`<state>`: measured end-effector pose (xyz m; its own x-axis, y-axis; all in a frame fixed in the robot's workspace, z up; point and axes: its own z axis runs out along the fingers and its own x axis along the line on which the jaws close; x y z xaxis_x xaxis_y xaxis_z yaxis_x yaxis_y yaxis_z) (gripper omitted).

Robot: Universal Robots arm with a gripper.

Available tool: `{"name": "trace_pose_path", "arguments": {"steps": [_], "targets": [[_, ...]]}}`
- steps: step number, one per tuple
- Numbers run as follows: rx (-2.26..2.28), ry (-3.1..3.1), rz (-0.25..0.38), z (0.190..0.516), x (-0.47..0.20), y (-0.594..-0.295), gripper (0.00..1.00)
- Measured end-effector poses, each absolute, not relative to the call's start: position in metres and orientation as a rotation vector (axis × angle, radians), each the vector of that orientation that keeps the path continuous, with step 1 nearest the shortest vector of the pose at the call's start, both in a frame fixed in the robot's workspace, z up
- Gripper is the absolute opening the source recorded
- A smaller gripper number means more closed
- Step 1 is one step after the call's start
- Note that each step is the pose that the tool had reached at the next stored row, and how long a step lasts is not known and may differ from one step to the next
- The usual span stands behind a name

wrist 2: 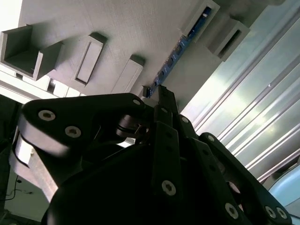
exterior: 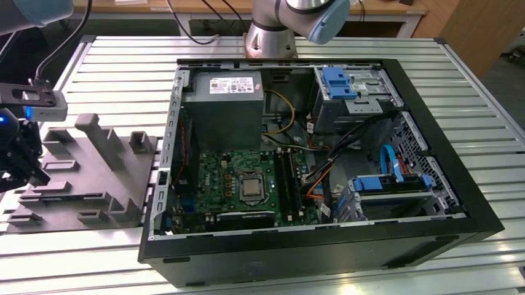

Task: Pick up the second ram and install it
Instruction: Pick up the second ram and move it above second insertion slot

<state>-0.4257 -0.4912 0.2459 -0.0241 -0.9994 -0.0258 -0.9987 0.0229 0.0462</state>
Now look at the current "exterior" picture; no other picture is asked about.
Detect yellow wire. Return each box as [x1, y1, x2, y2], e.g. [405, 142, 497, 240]
[263, 88, 297, 135]

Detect black camera cable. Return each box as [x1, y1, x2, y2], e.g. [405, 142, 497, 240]
[35, 0, 95, 87]

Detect grey power supply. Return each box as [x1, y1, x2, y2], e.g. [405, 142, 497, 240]
[182, 71, 268, 152]

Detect wooden desk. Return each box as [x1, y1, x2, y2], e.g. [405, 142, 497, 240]
[74, 0, 430, 39]

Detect grey metal drive cage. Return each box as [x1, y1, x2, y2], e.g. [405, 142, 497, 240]
[314, 65, 408, 133]

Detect metal CPU socket cover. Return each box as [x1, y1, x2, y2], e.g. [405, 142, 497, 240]
[235, 171, 269, 206]

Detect wooden cabinet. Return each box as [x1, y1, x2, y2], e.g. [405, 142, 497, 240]
[412, 0, 525, 77]

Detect black graphics card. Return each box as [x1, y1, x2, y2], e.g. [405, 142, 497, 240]
[207, 210, 277, 231]

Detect green motherboard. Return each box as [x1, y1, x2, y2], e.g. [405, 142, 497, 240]
[170, 149, 325, 234]

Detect red orange wire bundle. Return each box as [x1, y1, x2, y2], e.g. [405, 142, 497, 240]
[304, 114, 333, 152]

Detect grey parts rack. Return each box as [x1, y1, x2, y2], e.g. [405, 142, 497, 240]
[6, 112, 165, 237]

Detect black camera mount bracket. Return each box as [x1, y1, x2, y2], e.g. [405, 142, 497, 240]
[0, 82, 56, 108]

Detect silver CPU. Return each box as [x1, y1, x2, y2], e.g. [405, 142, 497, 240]
[239, 178, 265, 199]

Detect blue plastic drive latch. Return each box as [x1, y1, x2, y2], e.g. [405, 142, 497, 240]
[322, 66, 358, 101]

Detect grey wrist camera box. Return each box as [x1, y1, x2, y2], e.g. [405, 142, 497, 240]
[31, 90, 70, 122]

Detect hard disk in blue carrier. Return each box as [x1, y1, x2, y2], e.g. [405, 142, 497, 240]
[348, 173, 433, 195]

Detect black cable bundle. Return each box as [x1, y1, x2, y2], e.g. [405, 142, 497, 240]
[304, 115, 397, 185]

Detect black case fan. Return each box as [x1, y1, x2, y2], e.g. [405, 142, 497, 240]
[171, 122, 201, 200]

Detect black PC case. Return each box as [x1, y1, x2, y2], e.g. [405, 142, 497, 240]
[138, 57, 505, 289]

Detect orange yellow red wires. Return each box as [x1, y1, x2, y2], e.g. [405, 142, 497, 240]
[306, 181, 329, 204]

